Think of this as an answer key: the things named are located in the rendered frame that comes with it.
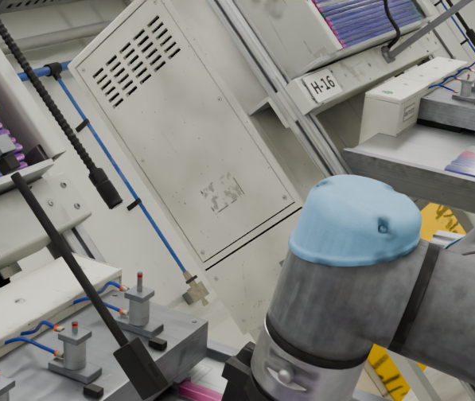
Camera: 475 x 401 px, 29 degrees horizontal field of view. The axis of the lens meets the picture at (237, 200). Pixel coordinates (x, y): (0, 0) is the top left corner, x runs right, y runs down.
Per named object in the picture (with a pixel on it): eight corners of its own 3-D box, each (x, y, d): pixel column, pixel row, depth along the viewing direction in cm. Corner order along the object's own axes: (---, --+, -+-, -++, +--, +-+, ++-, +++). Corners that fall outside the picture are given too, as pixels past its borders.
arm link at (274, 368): (385, 337, 65) (339, 390, 58) (364, 387, 67) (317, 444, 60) (294, 288, 68) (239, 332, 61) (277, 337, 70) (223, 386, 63)
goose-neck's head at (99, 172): (126, 200, 99) (104, 165, 99) (117, 204, 97) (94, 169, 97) (117, 208, 100) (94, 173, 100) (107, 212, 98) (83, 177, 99)
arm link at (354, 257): (430, 248, 54) (296, 196, 55) (370, 391, 59) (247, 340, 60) (445, 198, 61) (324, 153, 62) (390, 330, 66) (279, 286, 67)
